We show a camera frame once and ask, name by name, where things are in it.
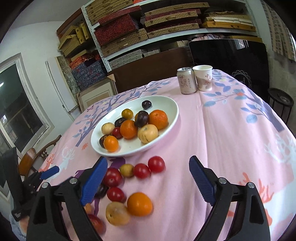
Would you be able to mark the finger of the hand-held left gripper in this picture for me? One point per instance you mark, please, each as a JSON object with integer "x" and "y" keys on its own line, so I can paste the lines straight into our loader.
{"x": 49, "y": 172}

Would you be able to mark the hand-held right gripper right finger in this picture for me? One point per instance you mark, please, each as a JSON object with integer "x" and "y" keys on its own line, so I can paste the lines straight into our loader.
{"x": 201, "y": 180}

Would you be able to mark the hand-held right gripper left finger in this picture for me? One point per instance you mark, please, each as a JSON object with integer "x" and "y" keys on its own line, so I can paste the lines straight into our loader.
{"x": 94, "y": 183}

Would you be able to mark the dark brown round fruit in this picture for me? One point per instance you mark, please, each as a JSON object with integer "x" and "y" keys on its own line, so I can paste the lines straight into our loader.
{"x": 101, "y": 140}
{"x": 141, "y": 118}
{"x": 120, "y": 121}
{"x": 101, "y": 190}

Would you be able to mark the red plum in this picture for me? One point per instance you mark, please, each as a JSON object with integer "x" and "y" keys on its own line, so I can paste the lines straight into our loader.
{"x": 96, "y": 223}
{"x": 112, "y": 177}

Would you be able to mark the red cherry tomato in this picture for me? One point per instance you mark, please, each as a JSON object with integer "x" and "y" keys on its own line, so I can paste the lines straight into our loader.
{"x": 115, "y": 194}
{"x": 141, "y": 170}
{"x": 117, "y": 132}
{"x": 156, "y": 164}

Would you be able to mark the orange mandarin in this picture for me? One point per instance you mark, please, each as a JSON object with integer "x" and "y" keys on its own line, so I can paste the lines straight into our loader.
{"x": 88, "y": 207}
{"x": 158, "y": 119}
{"x": 139, "y": 204}
{"x": 128, "y": 129}

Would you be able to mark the yellow-green round fruit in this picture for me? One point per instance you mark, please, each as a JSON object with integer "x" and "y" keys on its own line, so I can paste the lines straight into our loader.
{"x": 126, "y": 170}

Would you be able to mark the pale beige round fruit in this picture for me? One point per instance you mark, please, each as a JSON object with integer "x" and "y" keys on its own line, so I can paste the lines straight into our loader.
{"x": 108, "y": 128}
{"x": 117, "y": 213}

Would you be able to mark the yellow-orange round fruit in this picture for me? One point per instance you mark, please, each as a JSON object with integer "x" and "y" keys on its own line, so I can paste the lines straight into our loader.
{"x": 111, "y": 143}
{"x": 127, "y": 113}

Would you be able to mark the beige striped pepino melon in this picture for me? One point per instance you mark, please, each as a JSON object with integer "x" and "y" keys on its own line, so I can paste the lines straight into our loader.
{"x": 148, "y": 133}

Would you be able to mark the white plate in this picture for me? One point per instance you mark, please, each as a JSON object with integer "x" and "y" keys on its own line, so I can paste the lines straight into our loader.
{"x": 166, "y": 104}

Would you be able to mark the dark purple plum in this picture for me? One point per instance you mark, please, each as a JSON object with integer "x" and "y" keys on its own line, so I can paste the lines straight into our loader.
{"x": 146, "y": 104}

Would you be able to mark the person's left hand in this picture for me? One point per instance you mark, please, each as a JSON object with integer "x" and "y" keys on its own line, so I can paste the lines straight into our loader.
{"x": 19, "y": 228}

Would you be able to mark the brown wooden chair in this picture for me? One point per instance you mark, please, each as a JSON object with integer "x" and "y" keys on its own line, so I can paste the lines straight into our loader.
{"x": 29, "y": 160}

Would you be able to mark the pink printed tablecloth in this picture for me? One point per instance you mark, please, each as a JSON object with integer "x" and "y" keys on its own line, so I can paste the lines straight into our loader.
{"x": 219, "y": 139}

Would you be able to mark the glass window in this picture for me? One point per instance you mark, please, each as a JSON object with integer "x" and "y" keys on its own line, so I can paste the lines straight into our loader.
{"x": 18, "y": 104}

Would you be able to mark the white board panel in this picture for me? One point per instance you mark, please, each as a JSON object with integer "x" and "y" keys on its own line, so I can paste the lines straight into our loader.
{"x": 57, "y": 88}

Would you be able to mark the speckled stone slab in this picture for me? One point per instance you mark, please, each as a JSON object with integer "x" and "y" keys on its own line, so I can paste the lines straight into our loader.
{"x": 67, "y": 74}

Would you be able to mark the pale drink can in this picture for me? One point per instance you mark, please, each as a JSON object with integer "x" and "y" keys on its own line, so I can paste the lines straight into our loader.
{"x": 186, "y": 81}

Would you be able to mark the white paper cup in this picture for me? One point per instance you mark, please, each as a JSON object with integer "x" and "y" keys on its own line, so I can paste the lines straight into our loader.
{"x": 203, "y": 78}

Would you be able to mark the stack of blue patterned boxes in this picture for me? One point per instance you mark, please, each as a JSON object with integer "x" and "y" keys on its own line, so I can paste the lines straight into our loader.
{"x": 89, "y": 75}

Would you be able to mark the black round stool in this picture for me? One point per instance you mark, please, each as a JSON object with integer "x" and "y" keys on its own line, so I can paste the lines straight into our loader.
{"x": 281, "y": 99}

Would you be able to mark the orange patterned boxes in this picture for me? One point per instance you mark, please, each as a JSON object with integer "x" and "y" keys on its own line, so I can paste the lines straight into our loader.
{"x": 84, "y": 60}

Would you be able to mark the black glossy panel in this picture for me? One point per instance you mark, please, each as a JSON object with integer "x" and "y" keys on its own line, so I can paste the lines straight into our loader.
{"x": 231, "y": 58}

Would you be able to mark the stack of grey flat boxes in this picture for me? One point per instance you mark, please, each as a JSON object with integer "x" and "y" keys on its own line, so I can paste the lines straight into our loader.
{"x": 131, "y": 58}

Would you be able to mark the stack of yellow woven boxes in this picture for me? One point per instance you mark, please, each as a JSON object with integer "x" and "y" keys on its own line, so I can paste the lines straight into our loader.
{"x": 74, "y": 40}

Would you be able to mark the white metal shelf rack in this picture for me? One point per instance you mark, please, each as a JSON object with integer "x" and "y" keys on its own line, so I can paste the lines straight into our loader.
{"x": 96, "y": 39}

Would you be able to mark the pink cloth bundle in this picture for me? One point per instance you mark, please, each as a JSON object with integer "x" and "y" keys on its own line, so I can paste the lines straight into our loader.
{"x": 205, "y": 37}

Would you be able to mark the stack of yellow wooden boxes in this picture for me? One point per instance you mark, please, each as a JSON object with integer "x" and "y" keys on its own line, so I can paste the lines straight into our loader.
{"x": 229, "y": 25}

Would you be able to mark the stack of woven flat boxes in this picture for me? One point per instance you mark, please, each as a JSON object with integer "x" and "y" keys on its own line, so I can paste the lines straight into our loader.
{"x": 150, "y": 23}

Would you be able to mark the checked curtain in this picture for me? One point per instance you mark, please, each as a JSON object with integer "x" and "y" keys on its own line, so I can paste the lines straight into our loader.
{"x": 282, "y": 30}

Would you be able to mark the light wooden picture frame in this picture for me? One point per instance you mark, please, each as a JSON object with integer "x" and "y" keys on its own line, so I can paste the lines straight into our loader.
{"x": 97, "y": 95}

